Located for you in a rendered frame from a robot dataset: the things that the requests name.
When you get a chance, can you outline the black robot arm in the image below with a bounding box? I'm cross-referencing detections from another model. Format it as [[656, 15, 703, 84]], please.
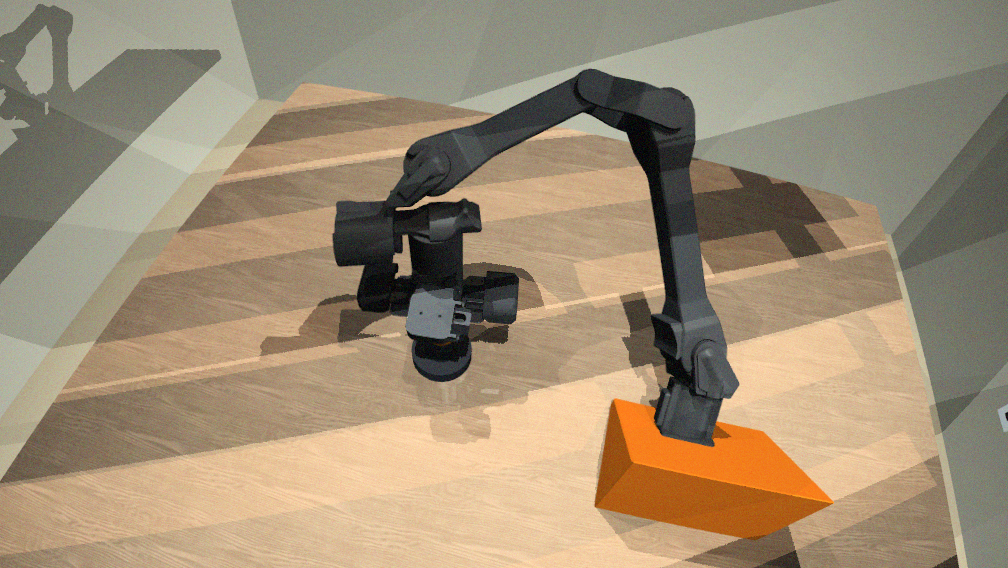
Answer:
[[333, 69, 740, 447]]

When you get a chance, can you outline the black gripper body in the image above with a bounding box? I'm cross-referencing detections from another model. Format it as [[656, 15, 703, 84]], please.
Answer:
[[357, 254, 519, 324]]

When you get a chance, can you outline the dark grey round pedestal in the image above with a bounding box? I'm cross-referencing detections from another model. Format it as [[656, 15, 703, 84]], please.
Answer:
[[411, 337, 472, 382]]

